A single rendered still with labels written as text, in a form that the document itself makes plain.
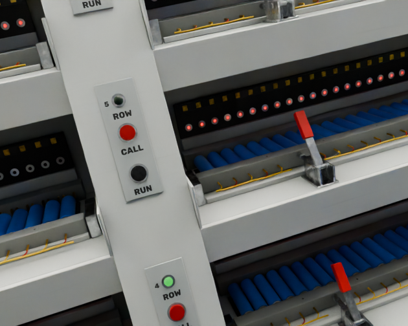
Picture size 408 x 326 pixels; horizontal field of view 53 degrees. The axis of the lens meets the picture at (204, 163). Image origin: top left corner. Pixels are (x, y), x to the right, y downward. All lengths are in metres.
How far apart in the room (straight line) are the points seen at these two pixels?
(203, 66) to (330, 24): 0.16
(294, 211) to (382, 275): 0.19
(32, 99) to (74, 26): 0.08
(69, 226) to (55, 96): 0.14
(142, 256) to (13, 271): 0.14
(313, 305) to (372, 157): 0.21
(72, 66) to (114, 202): 0.14
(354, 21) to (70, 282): 0.43
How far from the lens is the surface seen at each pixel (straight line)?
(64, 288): 0.46
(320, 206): 0.49
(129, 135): 0.42
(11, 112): 0.45
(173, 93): 0.64
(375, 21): 0.55
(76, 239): 0.49
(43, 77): 0.44
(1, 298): 0.47
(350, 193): 0.51
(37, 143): 0.60
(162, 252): 0.44
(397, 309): 0.61
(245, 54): 0.47
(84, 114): 0.43
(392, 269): 0.63
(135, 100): 0.43
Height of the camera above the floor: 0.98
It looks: 4 degrees down
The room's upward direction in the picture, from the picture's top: 15 degrees counter-clockwise
